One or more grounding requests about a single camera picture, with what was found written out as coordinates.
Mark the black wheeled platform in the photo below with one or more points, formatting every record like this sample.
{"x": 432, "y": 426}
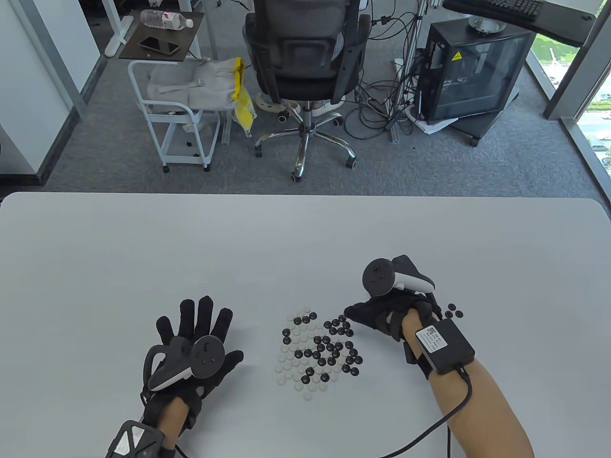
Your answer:
{"x": 482, "y": 126}

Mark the aluminium frame post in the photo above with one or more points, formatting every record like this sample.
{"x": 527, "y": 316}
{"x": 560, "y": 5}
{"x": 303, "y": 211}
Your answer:
{"x": 395, "y": 133}

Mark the black and white right controller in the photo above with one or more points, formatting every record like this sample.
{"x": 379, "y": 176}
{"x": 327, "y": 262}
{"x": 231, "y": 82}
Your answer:
{"x": 377, "y": 279}

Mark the grey fabric bag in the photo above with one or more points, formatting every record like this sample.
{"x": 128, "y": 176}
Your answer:
{"x": 210, "y": 86}

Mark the black labelled wrist camera box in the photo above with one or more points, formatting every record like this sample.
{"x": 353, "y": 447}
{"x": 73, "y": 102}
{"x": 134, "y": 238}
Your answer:
{"x": 444, "y": 346}

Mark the black keyboard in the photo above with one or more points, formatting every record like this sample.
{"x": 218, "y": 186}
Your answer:
{"x": 510, "y": 8}

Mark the person's right hand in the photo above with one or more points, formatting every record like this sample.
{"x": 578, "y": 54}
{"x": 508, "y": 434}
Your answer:
{"x": 377, "y": 312}

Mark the black computer case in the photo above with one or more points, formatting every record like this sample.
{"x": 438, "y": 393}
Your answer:
{"x": 477, "y": 76}

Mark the black and white controller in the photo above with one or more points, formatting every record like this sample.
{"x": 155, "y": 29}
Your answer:
{"x": 206, "y": 355}
{"x": 377, "y": 279}

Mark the brown side table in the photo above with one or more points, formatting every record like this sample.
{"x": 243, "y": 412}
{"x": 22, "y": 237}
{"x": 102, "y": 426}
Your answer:
{"x": 191, "y": 43}

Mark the black mesh office chair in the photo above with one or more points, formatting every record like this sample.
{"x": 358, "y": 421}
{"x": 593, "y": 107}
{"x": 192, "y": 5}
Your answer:
{"x": 300, "y": 52}

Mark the black smartphone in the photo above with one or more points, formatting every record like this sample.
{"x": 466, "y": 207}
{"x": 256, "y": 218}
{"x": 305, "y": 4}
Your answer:
{"x": 159, "y": 45}

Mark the pile of mixed go stones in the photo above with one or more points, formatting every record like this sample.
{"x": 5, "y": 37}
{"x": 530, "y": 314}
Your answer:
{"x": 308, "y": 354}

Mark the white rolling cart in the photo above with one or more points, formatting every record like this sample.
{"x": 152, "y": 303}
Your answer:
{"x": 167, "y": 117}

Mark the grey window pillar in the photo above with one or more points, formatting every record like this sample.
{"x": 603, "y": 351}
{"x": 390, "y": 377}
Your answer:
{"x": 573, "y": 86}

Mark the person's left hand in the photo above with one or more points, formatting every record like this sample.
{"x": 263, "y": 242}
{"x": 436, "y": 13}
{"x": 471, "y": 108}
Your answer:
{"x": 187, "y": 343}

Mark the clear plastic water bottle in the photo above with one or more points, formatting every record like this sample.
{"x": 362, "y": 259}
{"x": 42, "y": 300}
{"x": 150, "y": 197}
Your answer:
{"x": 160, "y": 19}

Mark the white desk leg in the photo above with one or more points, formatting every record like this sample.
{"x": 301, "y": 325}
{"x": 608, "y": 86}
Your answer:
{"x": 117, "y": 43}

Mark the yellow plastic bag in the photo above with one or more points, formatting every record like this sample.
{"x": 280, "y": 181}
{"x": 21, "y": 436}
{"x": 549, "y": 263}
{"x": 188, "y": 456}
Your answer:
{"x": 244, "y": 112}

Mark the white power strip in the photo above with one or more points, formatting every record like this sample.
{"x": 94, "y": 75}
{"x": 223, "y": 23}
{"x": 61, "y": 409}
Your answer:
{"x": 398, "y": 67}

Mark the person's right forearm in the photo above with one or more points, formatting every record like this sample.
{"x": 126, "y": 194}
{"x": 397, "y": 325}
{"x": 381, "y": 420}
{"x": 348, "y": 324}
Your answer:
{"x": 482, "y": 410}

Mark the black and white left controller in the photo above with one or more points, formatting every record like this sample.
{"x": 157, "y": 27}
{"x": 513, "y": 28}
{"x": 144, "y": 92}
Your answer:
{"x": 206, "y": 355}

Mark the black patterned wrist camera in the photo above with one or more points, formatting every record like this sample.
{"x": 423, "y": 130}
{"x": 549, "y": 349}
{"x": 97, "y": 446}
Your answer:
{"x": 133, "y": 439}

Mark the white papers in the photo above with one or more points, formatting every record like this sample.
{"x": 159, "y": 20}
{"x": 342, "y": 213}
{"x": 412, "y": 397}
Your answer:
{"x": 429, "y": 126}

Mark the round silver stand base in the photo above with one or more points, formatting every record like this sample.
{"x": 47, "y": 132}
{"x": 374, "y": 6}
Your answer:
{"x": 487, "y": 26}

